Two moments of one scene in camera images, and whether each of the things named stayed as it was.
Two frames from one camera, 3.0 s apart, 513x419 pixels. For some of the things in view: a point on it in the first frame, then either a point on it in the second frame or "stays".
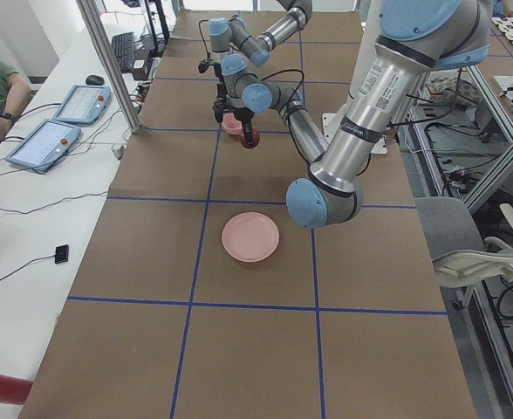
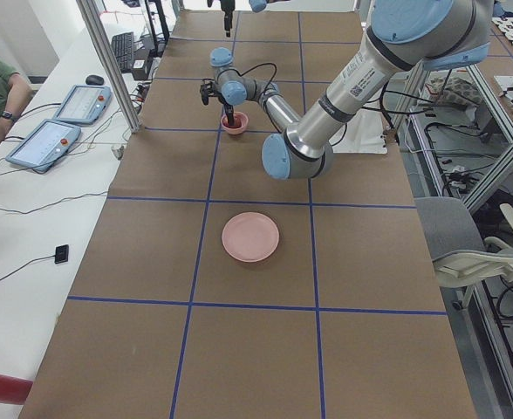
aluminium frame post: (92, 15) stays
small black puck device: (61, 254) stays
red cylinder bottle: (0, 388) stays
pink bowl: (230, 124) stays
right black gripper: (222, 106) → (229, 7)
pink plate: (250, 236) stays
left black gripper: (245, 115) → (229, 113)
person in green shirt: (3, 95) stays
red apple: (256, 137) → (237, 120)
